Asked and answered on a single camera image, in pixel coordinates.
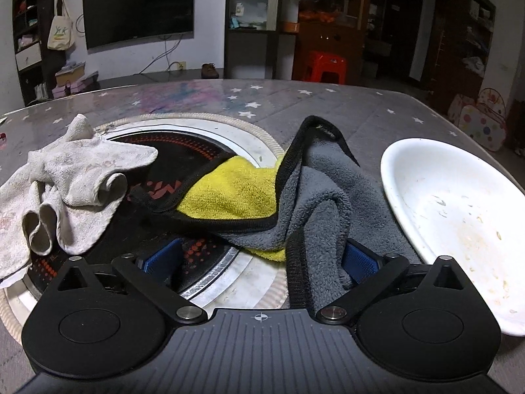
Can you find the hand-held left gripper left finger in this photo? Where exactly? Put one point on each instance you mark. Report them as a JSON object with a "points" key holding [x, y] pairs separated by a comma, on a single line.
{"points": [[164, 256]]}

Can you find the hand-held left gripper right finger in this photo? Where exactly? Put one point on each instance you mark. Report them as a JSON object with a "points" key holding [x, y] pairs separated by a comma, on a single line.
{"points": [[361, 260]]}

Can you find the grey yellow cleaning cloth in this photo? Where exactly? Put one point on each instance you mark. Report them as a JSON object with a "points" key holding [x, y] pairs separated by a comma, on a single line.
{"points": [[320, 205]]}

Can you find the white bowl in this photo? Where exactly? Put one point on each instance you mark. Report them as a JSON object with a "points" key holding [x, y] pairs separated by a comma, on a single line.
{"points": [[451, 197]]}

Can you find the round black induction cooktop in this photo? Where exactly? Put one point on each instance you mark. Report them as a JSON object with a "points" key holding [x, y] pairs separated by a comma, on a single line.
{"points": [[172, 152]]}

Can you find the white rag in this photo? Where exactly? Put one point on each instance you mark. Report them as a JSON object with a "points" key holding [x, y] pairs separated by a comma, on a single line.
{"points": [[74, 172]]}

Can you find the grey star print table cover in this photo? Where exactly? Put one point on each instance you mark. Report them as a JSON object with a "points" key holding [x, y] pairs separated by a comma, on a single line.
{"points": [[361, 106]]}

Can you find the black tv console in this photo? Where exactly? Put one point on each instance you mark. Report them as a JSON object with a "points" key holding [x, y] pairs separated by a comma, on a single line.
{"points": [[164, 77]]}

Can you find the polka dot play tent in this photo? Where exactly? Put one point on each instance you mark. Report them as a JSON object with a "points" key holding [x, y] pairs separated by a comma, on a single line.
{"points": [[482, 125]]}

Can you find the pink gift box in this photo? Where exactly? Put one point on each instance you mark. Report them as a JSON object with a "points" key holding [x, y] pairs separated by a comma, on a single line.
{"points": [[78, 87]]}

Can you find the brown shoe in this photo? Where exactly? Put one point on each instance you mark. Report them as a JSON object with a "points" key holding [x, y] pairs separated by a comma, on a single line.
{"points": [[210, 70]]}

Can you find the red plastic stool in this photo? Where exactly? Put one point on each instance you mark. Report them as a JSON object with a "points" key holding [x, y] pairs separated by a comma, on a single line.
{"points": [[326, 61]]}

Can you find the tan cardboard box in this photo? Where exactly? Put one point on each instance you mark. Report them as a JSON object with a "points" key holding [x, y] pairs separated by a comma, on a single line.
{"points": [[69, 74]]}

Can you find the wooden shelf unit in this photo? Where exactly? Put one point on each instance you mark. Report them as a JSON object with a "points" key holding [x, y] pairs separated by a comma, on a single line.
{"points": [[441, 69]]}

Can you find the dark glass shelf unit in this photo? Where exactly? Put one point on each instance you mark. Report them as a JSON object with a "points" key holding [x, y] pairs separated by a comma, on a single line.
{"points": [[231, 57]]}

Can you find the wooden display cabinet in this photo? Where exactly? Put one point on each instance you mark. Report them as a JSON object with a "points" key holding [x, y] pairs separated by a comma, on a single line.
{"points": [[328, 41]]}

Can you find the white plastic bag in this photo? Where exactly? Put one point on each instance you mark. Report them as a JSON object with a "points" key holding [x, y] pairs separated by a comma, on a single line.
{"points": [[475, 65]]}

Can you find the dark door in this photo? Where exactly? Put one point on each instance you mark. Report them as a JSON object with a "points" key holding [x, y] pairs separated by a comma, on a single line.
{"points": [[404, 37]]}

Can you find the dark bookshelf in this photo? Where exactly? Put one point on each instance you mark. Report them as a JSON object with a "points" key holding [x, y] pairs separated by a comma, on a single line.
{"points": [[28, 55]]}

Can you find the cream tote bag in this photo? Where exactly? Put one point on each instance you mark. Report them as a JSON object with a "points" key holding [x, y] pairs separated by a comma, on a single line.
{"points": [[60, 35]]}

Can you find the black television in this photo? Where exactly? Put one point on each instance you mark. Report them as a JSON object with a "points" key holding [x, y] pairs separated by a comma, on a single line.
{"points": [[139, 8]]}

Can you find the wall socket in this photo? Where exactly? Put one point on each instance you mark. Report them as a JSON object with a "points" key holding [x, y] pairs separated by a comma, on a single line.
{"points": [[179, 65]]}

